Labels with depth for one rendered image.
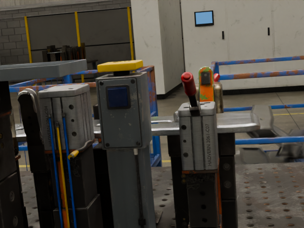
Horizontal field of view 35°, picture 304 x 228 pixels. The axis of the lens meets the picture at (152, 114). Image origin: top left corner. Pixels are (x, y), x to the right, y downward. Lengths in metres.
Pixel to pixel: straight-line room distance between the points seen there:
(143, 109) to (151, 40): 8.18
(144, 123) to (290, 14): 8.19
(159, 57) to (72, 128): 7.98
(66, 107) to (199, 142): 0.26
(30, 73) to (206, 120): 0.33
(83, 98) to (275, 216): 0.64
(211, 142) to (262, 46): 7.97
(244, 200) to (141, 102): 0.78
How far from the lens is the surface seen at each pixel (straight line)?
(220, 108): 1.21
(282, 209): 1.38
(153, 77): 3.98
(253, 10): 8.82
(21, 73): 0.73
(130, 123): 0.72
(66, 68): 0.74
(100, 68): 0.73
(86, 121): 0.96
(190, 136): 0.88
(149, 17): 8.90
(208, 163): 0.89
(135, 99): 0.72
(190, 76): 0.75
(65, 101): 0.91
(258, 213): 1.35
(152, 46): 8.89
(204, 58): 8.83
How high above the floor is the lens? 1.20
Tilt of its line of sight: 9 degrees down
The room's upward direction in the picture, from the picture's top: 5 degrees counter-clockwise
